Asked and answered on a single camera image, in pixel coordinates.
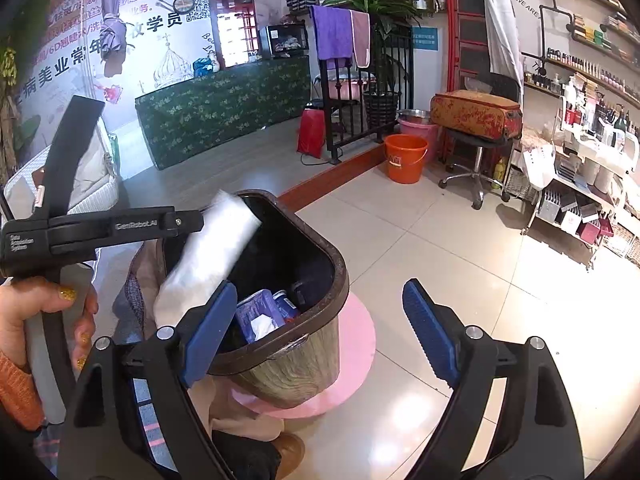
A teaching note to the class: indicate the left hand gold nails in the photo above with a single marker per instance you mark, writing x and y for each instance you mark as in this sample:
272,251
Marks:
23,300

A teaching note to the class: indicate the green patterned counter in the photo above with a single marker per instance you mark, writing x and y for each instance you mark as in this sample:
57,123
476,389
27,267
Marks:
193,116

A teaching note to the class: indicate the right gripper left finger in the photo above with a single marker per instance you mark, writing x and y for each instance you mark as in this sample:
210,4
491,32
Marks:
103,436

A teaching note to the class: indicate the dark brown trash bin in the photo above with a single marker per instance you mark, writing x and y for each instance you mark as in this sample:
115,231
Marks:
301,359

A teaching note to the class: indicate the white wicker swing sofa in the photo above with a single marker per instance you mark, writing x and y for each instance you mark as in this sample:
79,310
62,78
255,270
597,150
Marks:
96,184

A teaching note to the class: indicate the purple towel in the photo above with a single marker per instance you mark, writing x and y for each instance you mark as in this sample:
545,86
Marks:
333,32

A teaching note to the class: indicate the black metal rack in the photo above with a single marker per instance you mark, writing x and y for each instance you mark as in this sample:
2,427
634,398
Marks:
361,103

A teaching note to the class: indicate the purple snack wrapper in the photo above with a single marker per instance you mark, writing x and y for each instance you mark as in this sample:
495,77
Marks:
258,316

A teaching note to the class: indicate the red bag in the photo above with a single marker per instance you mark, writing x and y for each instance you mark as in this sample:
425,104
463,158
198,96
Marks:
311,132

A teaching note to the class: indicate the stool with patterned cushion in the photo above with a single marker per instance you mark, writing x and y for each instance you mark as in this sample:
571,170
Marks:
482,120

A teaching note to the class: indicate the pink round mat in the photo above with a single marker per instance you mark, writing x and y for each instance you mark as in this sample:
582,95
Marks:
357,350

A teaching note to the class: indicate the white product shelf cart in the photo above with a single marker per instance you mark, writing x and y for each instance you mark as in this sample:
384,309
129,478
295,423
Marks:
581,168

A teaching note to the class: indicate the pink towel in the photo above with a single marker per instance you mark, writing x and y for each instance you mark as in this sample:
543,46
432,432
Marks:
361,38

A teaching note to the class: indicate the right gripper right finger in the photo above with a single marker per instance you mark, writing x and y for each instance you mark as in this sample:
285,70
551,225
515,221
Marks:
536,436

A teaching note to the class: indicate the red telephone booth cabinet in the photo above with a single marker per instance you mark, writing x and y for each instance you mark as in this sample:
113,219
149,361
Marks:
235,31

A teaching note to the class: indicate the beige paper bag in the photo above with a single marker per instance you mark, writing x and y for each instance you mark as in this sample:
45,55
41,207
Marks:
207,258

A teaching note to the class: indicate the pink basin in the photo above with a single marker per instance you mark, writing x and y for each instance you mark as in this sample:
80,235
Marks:
418,123

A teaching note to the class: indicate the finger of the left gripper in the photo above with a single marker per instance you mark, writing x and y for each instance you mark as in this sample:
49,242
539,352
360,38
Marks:
69,144

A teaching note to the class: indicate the white purple yogurt cup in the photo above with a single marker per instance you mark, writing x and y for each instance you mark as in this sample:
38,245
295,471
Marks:
287,309

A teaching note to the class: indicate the blue striped table cloth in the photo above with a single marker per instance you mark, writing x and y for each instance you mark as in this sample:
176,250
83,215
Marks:
148,270

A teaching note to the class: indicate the orange plastic bucket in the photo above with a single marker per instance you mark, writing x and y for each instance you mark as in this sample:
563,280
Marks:
405,157

